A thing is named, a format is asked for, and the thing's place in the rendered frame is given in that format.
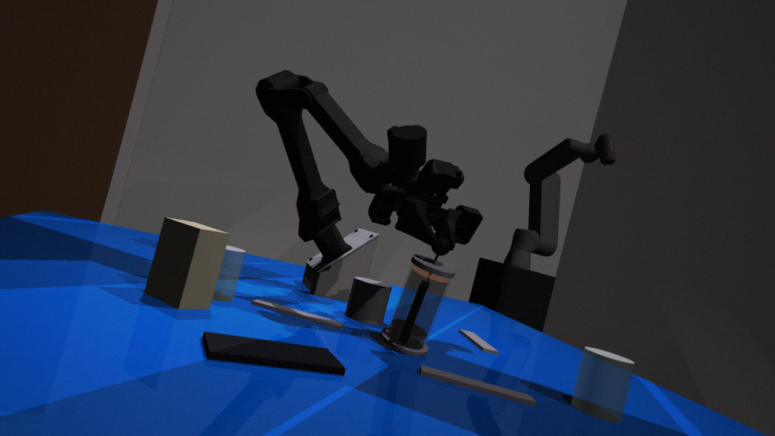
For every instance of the glass french press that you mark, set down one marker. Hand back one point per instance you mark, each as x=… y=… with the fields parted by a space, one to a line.
x=419 y=302

